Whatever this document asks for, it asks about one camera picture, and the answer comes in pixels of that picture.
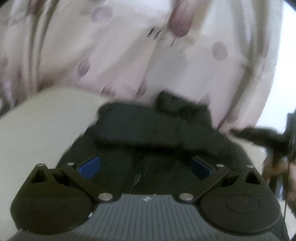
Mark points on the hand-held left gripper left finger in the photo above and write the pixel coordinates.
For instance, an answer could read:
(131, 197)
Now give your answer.
(89, 167)

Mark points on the dark garment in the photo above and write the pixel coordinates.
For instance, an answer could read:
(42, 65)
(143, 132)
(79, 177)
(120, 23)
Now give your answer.
(150, 129)

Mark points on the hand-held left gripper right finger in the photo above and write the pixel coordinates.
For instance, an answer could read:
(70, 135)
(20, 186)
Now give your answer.
(200, 168)

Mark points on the beige sofa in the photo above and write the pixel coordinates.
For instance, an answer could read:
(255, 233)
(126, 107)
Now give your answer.
(34, 139)

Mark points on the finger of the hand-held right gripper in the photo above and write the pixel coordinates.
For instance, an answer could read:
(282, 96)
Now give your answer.
(261, 138)

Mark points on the white curtain with purple print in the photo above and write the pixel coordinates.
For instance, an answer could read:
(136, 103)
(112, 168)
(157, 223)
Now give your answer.
(115, 58)

